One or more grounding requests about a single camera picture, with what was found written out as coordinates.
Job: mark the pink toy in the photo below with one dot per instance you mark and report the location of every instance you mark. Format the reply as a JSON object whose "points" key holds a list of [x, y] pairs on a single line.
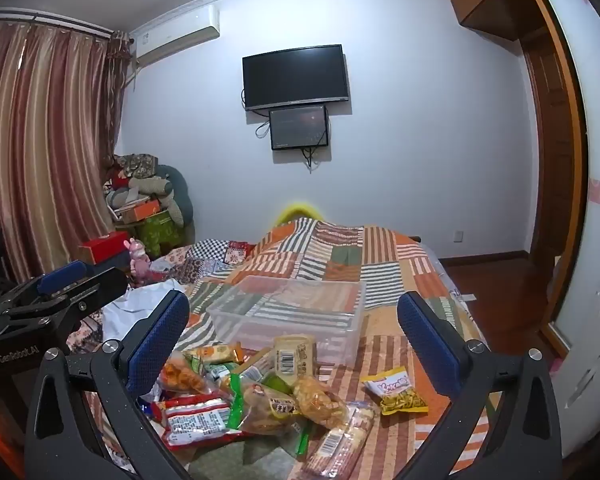
{"points": [[137, 259]]}

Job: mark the black wall television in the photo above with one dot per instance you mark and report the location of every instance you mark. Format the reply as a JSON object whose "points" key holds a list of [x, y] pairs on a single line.
{"points": [[295, 77]]}

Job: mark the bag of orange balls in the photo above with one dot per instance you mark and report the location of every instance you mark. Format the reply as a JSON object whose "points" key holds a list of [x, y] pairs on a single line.
{"points": [[180, 376]]}

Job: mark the orange box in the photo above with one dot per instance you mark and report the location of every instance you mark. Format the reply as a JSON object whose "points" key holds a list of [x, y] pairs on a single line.
{"points": [[140, 210]]}

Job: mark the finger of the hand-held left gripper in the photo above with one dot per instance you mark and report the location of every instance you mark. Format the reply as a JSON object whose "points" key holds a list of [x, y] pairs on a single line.
{"points": [[102, 285], [62, 276]]}

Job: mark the curtain rail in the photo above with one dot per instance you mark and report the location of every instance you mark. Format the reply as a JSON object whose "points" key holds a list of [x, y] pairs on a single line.
{"points": [[55, 21]]}

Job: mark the green snack packet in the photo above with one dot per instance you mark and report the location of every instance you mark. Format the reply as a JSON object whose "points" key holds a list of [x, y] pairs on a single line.
{"points": [[225, 372]]}

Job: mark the green box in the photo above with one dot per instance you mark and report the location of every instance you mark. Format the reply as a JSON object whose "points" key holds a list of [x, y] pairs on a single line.
{"points": [[157, 234]]}

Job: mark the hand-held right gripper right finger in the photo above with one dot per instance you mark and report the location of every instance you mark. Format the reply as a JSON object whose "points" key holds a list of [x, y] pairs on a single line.
{"points": [[425, 345]]}

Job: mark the green-edged bread packet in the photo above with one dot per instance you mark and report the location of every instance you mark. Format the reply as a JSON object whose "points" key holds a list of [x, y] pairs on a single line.
{"points": [[270, 407]]}

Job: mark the beige snack packet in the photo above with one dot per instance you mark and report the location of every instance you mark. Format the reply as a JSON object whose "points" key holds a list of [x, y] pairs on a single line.
{"points": [[292, 355]]}

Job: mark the blue snack packet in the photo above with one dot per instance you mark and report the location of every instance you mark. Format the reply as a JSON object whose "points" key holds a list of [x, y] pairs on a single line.
{"points": [[151, 408]]}

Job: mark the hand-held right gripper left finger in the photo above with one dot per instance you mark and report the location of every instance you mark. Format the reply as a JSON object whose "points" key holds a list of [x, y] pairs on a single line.
{"points": [[161, 340]]}

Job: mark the patterned cloth bundle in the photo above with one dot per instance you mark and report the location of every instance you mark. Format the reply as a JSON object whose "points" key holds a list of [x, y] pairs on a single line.
{"points": [[135, 164]]}

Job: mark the yellow object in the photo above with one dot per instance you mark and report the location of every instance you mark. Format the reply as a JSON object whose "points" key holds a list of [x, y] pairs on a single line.
{"points": [[300, 211]]}

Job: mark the striped patchwork quilt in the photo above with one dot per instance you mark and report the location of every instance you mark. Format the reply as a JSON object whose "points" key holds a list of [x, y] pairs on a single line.
{"points": [[390, 270]]}

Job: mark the wooden door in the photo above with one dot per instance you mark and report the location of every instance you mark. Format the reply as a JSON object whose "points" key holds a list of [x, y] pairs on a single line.
{"points": [[550, 135]]}

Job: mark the white air conditioner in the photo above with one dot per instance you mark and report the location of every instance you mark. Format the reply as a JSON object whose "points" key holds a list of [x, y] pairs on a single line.
{"points": [[175, 35]]}

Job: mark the white cloth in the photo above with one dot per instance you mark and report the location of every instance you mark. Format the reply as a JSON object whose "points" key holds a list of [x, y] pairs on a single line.
{"points": [[130, 310]]}

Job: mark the clear bag of fried snacks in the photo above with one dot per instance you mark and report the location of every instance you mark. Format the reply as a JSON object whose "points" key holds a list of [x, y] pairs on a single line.
{"points": [[320, 401]]}

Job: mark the green and white packet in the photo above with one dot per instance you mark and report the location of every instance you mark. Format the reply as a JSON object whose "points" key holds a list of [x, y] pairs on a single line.
{"points": [[196, 361]]}

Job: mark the red box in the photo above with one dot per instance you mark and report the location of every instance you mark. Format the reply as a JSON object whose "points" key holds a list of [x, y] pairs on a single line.
{"points": [[104, 250]]}

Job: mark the striped brown curtain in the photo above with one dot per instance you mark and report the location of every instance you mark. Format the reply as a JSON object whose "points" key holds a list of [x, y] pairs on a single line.
{"points": [[45, 135]]}

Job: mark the small black monitor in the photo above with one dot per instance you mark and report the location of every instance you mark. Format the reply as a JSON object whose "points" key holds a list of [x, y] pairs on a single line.
{"points": [[299, 127]]}

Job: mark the white appliance with stickers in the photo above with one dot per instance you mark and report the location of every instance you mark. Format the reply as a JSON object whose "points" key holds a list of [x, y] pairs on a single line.
{"points": [[597, 355]]}

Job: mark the clear plastic container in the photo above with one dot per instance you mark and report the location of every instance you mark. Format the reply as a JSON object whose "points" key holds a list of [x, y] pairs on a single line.
{"points": [[280, 310]]}

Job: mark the grey plush toy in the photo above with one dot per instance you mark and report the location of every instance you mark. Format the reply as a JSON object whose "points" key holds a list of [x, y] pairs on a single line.
{"points": [[140, 189]]}

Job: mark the orange cake packet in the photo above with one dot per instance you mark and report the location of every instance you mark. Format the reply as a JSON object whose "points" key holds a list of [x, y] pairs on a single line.
{"points": [[215, 352]]}

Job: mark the yellow snack packet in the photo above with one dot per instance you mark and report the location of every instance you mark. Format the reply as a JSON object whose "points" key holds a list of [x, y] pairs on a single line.
{"points": [[395, 391]]}

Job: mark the long clear cake packet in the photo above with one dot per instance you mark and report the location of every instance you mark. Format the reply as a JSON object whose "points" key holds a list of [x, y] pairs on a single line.
{"points": [[340, 440]]}

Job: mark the white wall socket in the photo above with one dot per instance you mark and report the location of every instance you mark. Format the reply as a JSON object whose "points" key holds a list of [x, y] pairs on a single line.
{"points": [[458, 235]]}

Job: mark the checkered floral quilt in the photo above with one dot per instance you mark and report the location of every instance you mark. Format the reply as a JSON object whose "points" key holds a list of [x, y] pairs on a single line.
{"points": [[205, 260]]}

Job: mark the red sausage packet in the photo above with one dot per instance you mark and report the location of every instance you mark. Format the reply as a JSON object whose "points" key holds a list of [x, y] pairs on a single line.
{"points": [[195, 416]]}

